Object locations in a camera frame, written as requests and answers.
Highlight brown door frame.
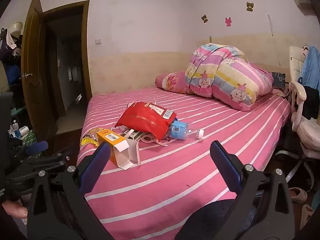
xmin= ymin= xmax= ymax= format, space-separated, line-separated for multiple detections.
xmin=41 ymin=0 xmax=93 ymax=135

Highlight red snack bag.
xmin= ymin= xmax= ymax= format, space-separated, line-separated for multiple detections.
xmin=115 ymin=102 xmax=177 ymax=140

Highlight black garment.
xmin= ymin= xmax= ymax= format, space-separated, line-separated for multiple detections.
xmin=299 ymin=86 xmax=320 ymax=120

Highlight dark blue cloth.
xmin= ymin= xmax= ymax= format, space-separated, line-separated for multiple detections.
xmin=271 ymin=72 xmax=286 ymax=88

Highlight orange cardboard box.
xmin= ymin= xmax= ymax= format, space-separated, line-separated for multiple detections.
xmin=96 ymin=129 xmax=142 ymax=170

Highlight beige slipper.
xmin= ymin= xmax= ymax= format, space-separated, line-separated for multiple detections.
xmin=289 ymin=187 xmax=307 ymax=203
xmin=299 ymin=204 xmax=314 ymax=228

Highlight white and green box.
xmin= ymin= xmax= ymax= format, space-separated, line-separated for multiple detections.
xmin=124 ymin=129 xmax=143 ymax=140

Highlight clear bottle with blue label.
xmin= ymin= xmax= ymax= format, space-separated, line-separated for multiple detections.
xmin=167 ymin=120 xmax=205 ymax=140

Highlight person's left hand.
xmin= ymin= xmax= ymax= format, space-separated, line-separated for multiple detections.
xmin=1 ymin=199 xmax=28 ymax=219

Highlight light blue garment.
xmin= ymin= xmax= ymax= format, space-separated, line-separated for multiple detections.
xmin=300 ymin=45 xmax=320 ymax=90

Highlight pink floral pillow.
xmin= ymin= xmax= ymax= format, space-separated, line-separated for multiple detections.
xmin=155 ymin=71 xmax=198 ymax=95

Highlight white plastic packaging ring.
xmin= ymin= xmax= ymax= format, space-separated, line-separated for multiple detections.
xmin=139 ymin=134 xmax=173 ymax=147

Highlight pink striped bed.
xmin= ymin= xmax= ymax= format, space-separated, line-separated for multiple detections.
xmin=77 ymin=86 xmax=292 ymax=240

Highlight brown wooden door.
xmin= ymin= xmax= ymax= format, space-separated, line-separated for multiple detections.
xmin=21 ymin=0 xmax=59 ymax=143

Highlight green grid pattern box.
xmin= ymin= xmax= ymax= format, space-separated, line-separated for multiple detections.
xmin=22 ymin=129 xmax=38 ymax=147

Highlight hanging dark clothes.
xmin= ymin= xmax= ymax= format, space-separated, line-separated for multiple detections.
xmin=0 ymin=27 xmax=23 ymax=85

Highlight yellow snack packet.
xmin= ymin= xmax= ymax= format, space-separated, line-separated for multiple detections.
xmin=80 ymin=128 xmax=100 ymax=147

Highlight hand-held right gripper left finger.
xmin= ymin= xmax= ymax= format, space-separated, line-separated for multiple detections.
xmin=27 ymin=142 xmax=115 ymax=240

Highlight folded cartoon striped quilt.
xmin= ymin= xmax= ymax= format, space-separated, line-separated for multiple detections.
xmin=185 ymin=44 xmax=274 ymax=112

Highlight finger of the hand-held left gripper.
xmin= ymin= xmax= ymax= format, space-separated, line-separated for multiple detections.
xmin=15 ymin=141 xmax=48 ymax=161
xmin=6 ymin=152 xmax=69 ymax=183

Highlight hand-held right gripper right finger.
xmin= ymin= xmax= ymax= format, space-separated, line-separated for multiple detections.
xmin=204 ymin=140 xmax=295 ymax=240

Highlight person's dark trouser leg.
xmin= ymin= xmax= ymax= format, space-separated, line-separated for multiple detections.
xmin=175 ymin=199 xmax=262 ymax=240

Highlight white office chair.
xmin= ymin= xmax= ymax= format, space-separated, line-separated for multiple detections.
xmin=275 ymin=45 xmax=320 ymax=190

